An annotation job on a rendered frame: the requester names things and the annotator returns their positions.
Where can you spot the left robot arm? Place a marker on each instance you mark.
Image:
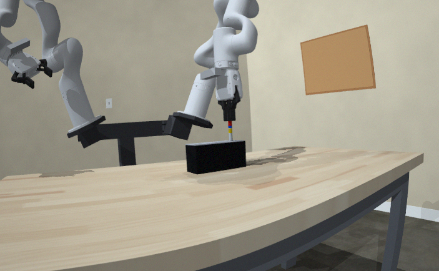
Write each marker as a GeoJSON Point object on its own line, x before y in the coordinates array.
{"type": "Point", "coordinates": [222, 50]}

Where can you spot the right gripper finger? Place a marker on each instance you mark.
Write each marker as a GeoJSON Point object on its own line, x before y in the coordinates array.
{"type": "Point", "coordinates": [46, 70]}
{"type": "Point", "coordinates": [23, 79]}

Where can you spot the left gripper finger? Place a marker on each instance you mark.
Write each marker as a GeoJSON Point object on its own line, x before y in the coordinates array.
{"type": "Point", "coordinates": [231, 104]}
{"type": "Point", "coordinates": [224, 108]}

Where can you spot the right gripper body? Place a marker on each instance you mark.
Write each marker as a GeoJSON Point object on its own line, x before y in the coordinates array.
{"type": "Point", "coordinates": [23, 62]}

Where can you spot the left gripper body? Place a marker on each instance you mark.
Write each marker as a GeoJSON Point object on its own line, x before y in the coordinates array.
{"type": "Point", "coordinates": [225, 85]}

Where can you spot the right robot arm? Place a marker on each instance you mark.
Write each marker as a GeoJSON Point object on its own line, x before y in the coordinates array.
{"type": "Point", "coordinates": [66, 55]}

